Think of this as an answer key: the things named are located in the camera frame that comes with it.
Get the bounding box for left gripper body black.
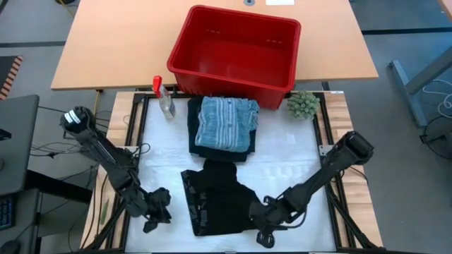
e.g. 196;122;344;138
141;187;173;224

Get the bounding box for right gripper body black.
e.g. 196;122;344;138
248;195;295;234

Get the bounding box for black garment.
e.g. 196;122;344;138
180;159;270;237

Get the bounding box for dark blue jeans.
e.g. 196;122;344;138
186;96;259;164

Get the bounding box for blue striped shirt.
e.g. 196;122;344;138
194;96;261;154

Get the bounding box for red plastic bin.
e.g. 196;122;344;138
166;4;302;111

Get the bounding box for green plastic strip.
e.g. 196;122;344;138
99;199;110;226

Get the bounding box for black desk crossbar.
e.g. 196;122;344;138
24;169;93;205

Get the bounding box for clear spray bottle red trigger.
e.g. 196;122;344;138
152;75;177;120

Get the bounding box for black computer mouse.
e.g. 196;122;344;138
0;239;21;254

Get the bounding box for grey desk top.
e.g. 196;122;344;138
0;94;40;197

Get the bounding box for large light wooden table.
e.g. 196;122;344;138
49;0;379;92

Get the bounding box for black round stand base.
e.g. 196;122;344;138
419;115;452;167

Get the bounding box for black orange striped mat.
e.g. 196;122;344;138
0;55;24;101

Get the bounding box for grey metal table leg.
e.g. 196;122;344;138
388;45;452;128

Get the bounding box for black aluminium frame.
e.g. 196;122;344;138
79;90;384;254

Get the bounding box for yellow cable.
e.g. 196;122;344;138
92;89;104;125

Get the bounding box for black cable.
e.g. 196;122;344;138
30;140;107;159

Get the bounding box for white cable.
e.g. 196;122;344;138
421;78;452;120

